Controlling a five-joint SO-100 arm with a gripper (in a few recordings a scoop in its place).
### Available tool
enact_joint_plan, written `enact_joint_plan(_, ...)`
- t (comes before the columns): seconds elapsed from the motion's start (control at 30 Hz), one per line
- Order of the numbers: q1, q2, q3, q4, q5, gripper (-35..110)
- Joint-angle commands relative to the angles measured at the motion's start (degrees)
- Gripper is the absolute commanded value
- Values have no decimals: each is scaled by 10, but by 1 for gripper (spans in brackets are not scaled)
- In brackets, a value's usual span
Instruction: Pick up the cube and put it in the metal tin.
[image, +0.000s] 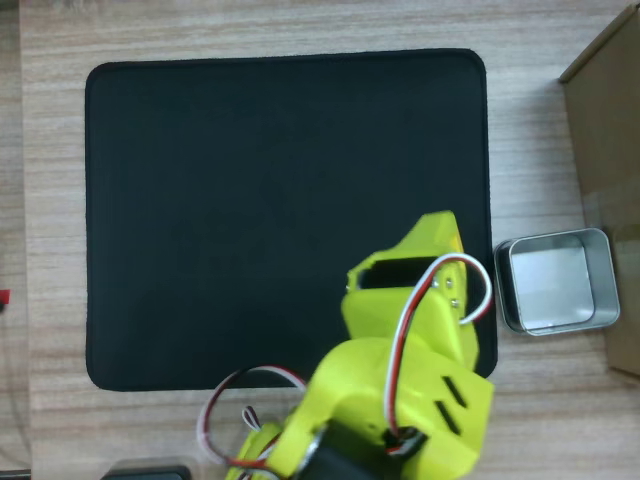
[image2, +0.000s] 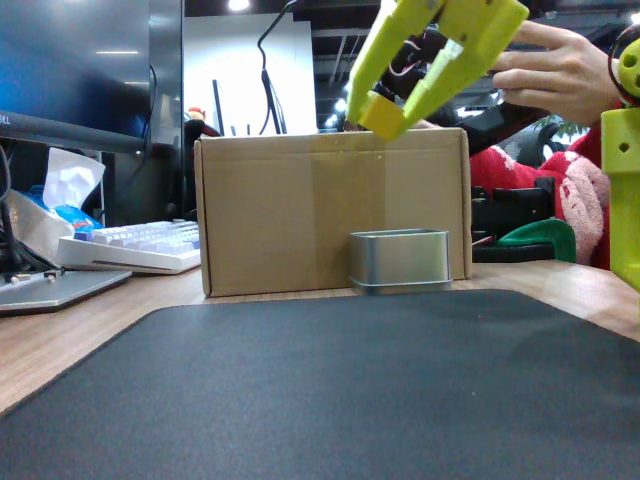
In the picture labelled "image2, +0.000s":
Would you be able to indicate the yellow-green gripper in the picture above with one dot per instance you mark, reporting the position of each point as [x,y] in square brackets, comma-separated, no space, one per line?
[475,22]

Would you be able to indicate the yellow cube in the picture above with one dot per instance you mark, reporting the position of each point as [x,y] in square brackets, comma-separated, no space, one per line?
[382,117]

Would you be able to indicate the yellow-green robot arm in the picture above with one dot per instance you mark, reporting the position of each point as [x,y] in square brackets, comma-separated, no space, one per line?
[622,200]

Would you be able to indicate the silver metal tin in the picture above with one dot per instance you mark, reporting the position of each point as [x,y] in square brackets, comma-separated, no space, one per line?
[400,257]

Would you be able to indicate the person's bare hand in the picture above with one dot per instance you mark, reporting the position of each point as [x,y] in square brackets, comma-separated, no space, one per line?
[565,75]

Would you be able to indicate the black equipment block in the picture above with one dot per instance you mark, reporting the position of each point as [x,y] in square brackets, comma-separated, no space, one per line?
[515,215]

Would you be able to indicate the round ceiling light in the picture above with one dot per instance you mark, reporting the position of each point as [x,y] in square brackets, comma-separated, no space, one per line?
[238,4]

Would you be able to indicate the white partition board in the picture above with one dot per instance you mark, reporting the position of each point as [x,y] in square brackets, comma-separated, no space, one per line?
[220,65]

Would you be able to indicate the brown cardboard box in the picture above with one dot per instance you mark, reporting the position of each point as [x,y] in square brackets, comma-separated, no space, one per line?
[270,215]

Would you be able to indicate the person torso red white sweater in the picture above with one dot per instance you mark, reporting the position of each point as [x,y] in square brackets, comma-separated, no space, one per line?
[575,200]

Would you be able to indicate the green felt cloth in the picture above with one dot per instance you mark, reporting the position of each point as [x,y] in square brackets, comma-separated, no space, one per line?
[545,237]

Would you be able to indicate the white mechanical keyboard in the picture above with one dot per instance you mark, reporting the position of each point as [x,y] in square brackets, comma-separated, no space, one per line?
[145,245]

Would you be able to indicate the black rectangular desk mat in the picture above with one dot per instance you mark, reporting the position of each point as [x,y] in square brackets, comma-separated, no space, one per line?
[320,390]

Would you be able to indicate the dark computer monitor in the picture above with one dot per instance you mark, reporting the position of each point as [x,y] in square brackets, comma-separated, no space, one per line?
[75,70]

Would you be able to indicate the blue white tissue pack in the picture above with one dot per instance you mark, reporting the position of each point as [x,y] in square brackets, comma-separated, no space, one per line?
[72,180]

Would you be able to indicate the silver flat monitor base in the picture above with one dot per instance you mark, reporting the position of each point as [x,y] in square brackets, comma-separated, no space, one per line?
[60,292]

